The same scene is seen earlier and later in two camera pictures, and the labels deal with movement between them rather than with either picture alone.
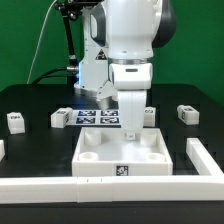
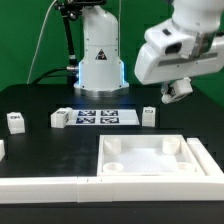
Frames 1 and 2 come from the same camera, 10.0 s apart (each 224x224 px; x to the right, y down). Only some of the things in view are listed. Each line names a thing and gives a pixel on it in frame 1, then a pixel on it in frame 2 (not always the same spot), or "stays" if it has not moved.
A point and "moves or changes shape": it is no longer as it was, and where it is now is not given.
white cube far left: [16, 123] stays
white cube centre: [149, 117] stays
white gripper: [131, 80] → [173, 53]
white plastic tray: [105, 152] moves or changes shape
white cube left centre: [61, 117] stays
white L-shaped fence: [100, 189] stays
